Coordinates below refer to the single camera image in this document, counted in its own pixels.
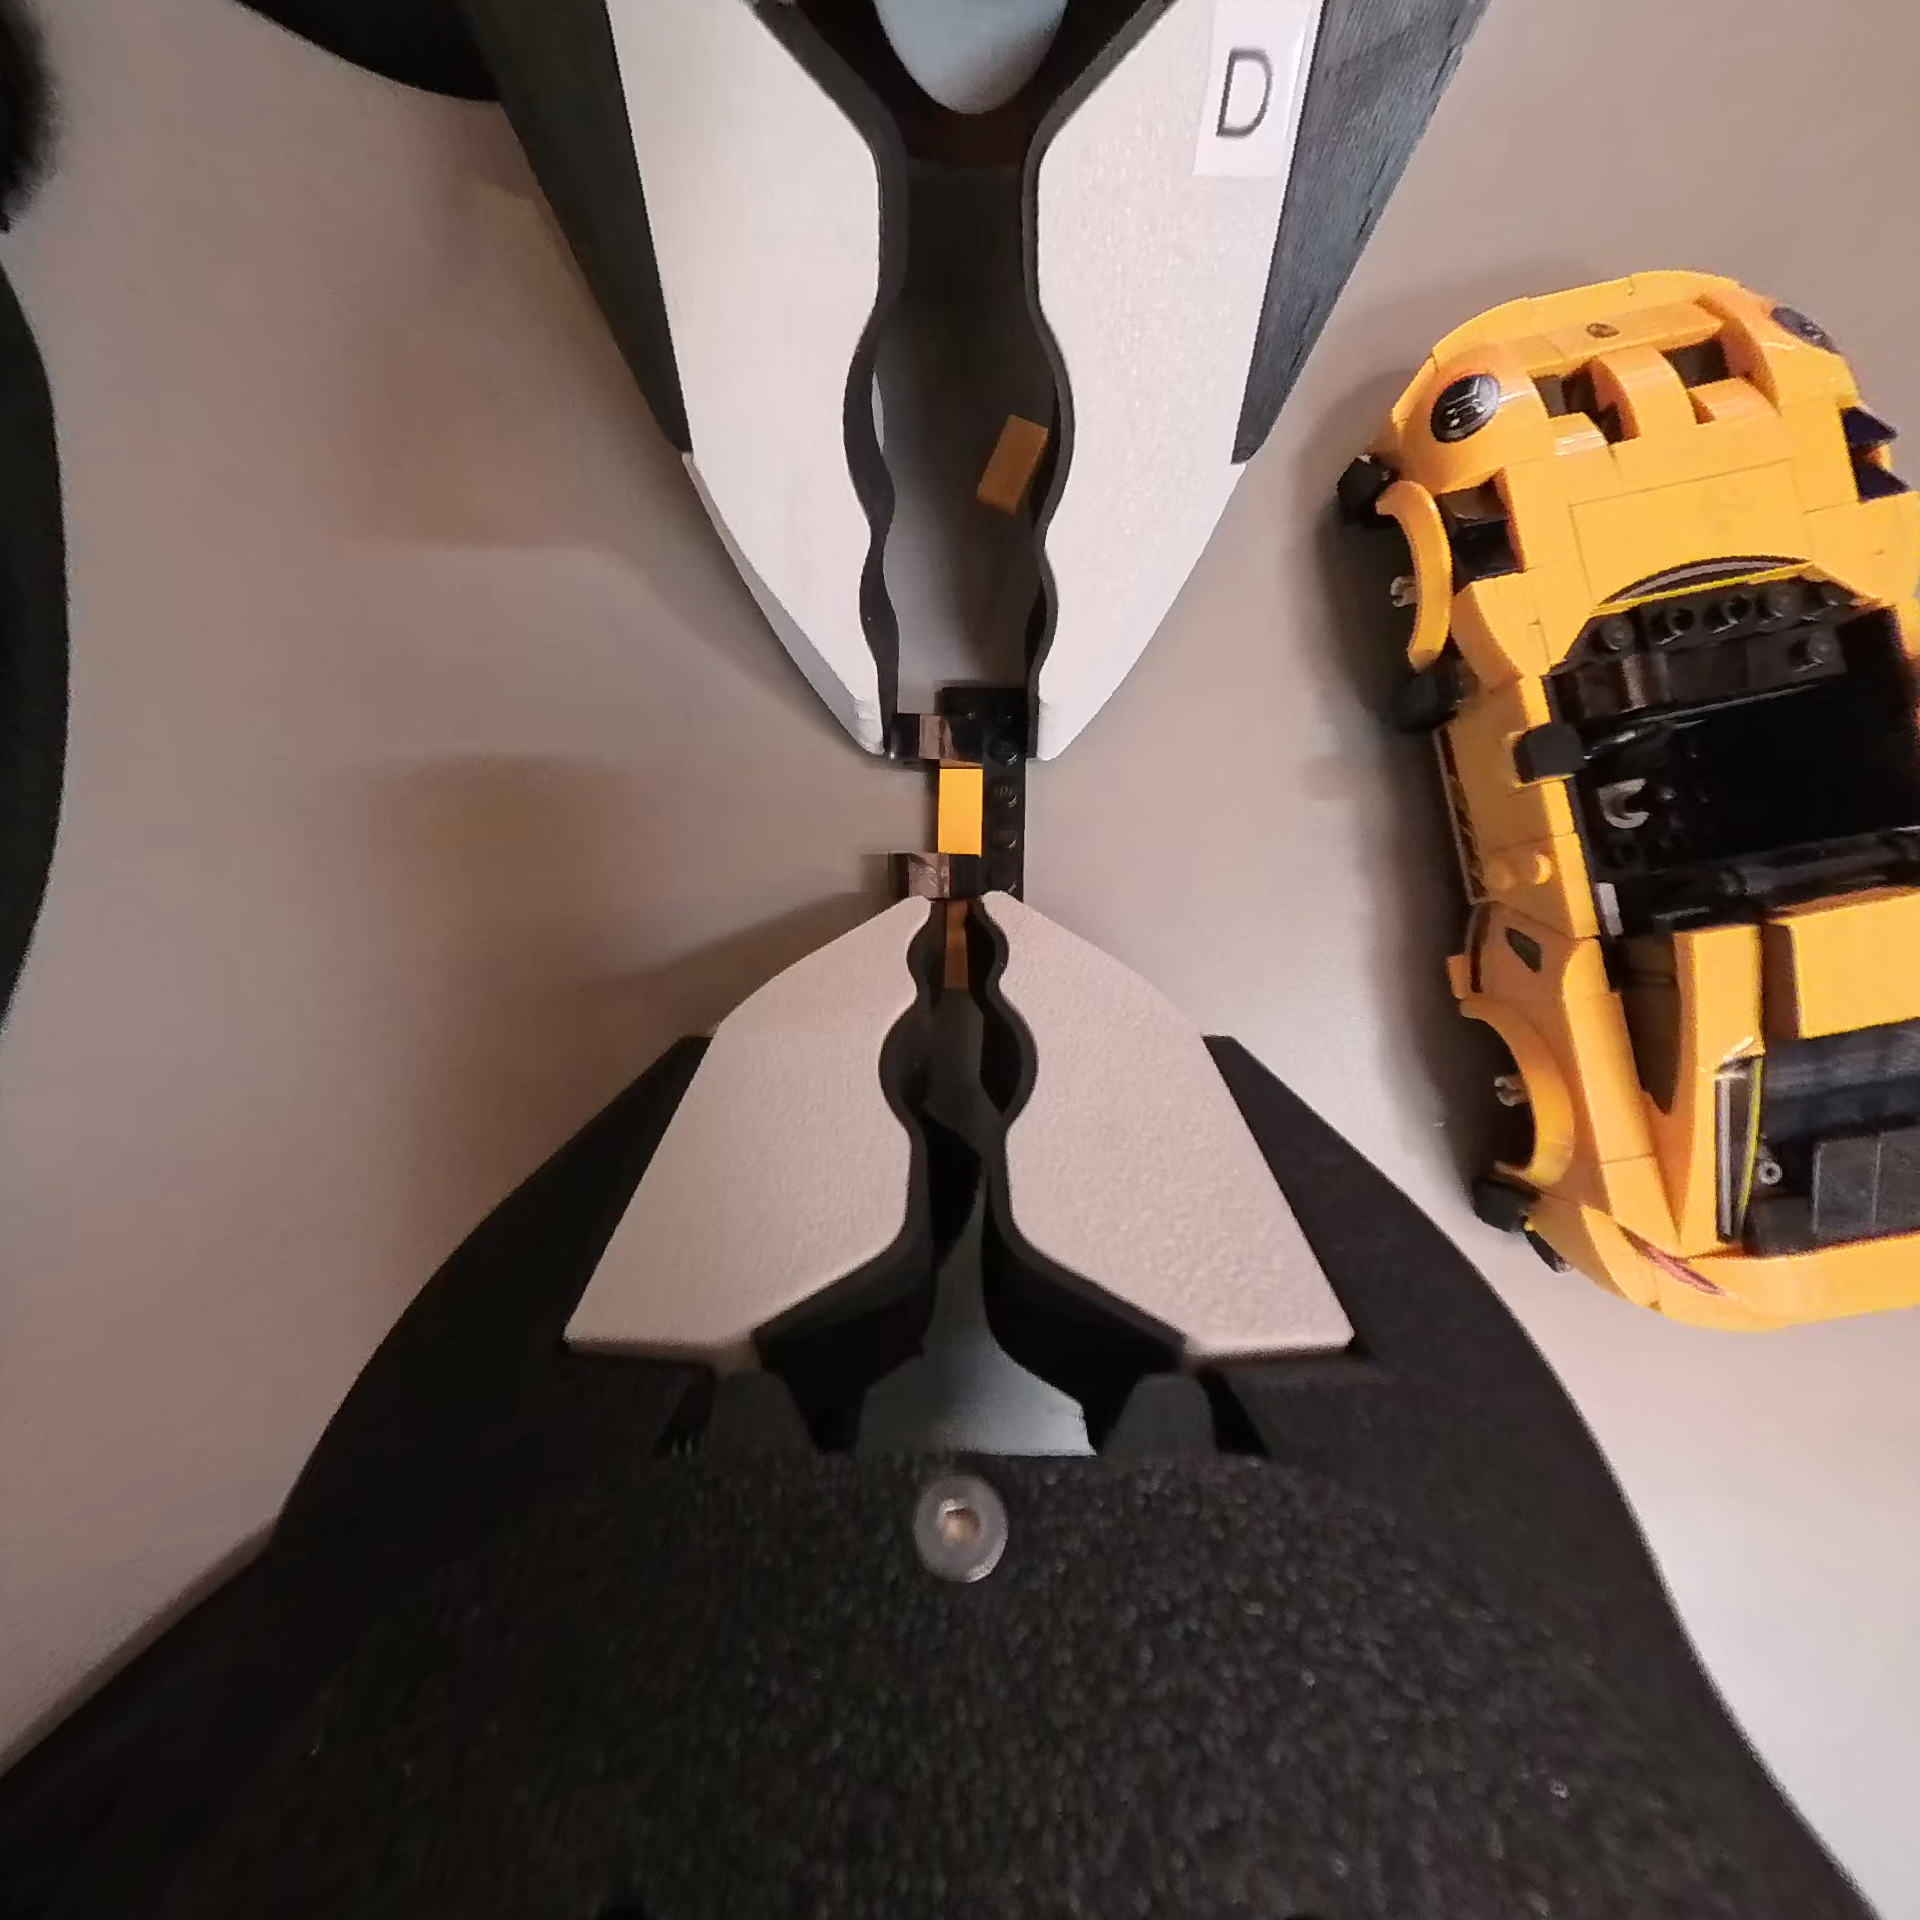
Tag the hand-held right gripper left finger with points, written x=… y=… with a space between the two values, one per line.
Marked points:
x=750 y=1171

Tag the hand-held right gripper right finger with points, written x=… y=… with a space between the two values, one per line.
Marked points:
x=1171 y=1171

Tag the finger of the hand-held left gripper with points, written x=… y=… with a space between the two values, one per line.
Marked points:
x=750 y=374
x=1155 y=374

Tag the small orange lego tile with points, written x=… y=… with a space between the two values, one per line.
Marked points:
x=1009 y=465
x=957 y=953

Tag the black yellow lego plate assembly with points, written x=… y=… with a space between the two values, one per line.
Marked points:
x=1005 y=794

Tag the yellow lego car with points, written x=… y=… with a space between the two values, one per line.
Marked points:
x=1679 y=750

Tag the person's dark clothed torso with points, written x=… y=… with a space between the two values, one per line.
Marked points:
x=22 y=676

